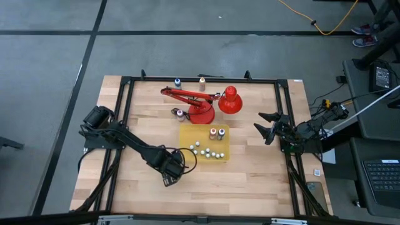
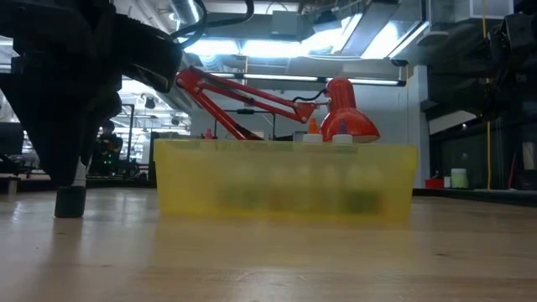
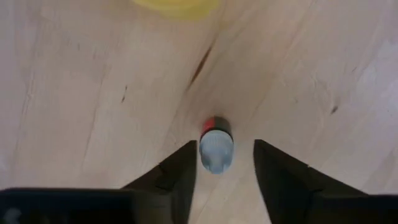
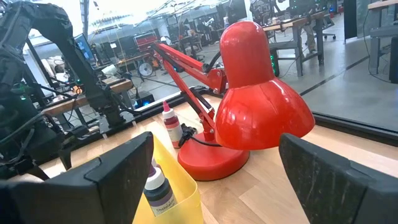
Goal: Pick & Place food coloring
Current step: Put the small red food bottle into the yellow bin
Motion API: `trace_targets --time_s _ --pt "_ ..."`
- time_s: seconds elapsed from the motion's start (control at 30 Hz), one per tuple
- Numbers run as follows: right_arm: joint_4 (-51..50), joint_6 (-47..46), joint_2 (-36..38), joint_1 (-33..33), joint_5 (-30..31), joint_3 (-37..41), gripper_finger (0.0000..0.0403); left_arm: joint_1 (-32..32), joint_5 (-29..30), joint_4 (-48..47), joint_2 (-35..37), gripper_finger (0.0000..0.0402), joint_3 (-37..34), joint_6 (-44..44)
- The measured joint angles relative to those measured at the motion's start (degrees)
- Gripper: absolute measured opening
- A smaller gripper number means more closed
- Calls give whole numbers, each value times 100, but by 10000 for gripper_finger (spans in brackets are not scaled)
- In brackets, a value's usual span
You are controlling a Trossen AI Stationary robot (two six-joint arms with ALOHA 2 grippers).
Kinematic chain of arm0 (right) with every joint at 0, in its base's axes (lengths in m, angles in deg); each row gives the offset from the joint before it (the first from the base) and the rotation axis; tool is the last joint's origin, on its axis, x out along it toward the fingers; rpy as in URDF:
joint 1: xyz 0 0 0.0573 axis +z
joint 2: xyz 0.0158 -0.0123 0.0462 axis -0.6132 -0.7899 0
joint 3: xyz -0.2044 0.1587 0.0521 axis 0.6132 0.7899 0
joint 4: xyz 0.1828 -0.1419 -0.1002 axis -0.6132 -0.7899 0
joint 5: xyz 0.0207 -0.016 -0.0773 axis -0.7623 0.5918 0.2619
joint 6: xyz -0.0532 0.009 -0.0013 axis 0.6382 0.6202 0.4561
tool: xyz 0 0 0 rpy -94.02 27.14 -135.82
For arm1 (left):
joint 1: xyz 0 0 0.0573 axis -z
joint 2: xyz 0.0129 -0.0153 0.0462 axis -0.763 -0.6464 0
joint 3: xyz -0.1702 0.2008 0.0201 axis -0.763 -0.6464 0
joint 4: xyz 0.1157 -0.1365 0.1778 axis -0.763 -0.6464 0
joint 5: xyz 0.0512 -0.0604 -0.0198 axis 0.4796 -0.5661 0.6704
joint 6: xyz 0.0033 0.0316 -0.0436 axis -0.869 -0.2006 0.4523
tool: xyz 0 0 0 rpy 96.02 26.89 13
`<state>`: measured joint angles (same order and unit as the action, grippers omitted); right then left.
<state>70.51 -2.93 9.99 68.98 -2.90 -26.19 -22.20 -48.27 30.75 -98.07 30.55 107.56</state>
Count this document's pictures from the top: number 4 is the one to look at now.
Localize lit computer monitor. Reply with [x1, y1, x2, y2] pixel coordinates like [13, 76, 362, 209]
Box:
[73, 32, 96, 65]

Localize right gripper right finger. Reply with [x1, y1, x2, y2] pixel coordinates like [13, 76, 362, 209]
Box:
[279, 133, 398, 224]

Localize grey desk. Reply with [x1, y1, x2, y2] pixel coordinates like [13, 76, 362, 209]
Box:
[368, 0, 398, 75]

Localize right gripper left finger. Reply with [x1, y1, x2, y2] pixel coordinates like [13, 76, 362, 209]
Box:
[0, 132, 155, 224]

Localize yellow translucent plastic bin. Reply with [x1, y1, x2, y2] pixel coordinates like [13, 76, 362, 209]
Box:
[132, 134, 205, 224]

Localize black lamp power cable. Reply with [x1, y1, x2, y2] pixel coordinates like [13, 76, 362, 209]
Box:
[178, 51, 223, 149]

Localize tall pink-tip food coloring bottle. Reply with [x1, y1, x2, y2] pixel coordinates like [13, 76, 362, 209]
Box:
[161, 100, 184, 149]

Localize black aluminium table frame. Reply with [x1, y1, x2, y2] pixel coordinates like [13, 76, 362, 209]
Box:
[58, 86, 398, 150]

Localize wooden workbench grey legs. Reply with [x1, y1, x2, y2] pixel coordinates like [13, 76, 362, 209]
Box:
[262, 9, 329, 78]

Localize wooden workbench black frame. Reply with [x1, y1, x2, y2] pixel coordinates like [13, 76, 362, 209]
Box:
[42, 77, 134, 125]

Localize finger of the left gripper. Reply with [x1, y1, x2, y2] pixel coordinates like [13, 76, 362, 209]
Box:
[59, 145, 75, 171]
[14, 157, 50, 181]

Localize black computer green light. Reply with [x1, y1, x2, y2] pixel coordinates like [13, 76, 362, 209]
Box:
[269, 49, 280, 78]

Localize red desk lamp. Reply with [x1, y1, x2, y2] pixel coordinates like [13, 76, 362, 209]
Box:
[150, 20, 317, 182]

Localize person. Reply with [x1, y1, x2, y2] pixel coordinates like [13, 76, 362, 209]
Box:
[303, 24, 317, 54]

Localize round floor fan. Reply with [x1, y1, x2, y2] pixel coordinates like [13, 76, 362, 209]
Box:
[137, 61, 154, 78]

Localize black office chair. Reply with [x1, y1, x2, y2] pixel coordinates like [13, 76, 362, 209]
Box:
[322, 14, 337, 40]

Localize tall purple food coloring bottle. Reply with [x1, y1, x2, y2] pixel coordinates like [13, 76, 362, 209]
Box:
[143, 157, 178, 218]

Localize red storage bins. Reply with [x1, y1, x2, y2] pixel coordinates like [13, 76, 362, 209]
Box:
[133, 32, 159, 53]

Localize black computer blue light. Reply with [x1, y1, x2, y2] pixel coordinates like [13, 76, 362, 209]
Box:
[133, 90, 155, 110]

